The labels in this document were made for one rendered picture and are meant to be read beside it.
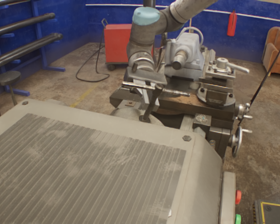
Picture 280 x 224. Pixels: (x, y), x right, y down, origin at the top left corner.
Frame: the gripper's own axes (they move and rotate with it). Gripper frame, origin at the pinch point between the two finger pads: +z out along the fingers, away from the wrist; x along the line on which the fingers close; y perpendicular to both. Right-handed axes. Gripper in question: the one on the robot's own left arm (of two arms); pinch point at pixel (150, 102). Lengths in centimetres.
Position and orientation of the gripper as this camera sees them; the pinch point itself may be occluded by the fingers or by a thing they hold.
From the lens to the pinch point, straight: 63.9
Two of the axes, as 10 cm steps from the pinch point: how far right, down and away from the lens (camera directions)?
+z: 1.2, 7.0, -7.1
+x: 9.4, 1.5, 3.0
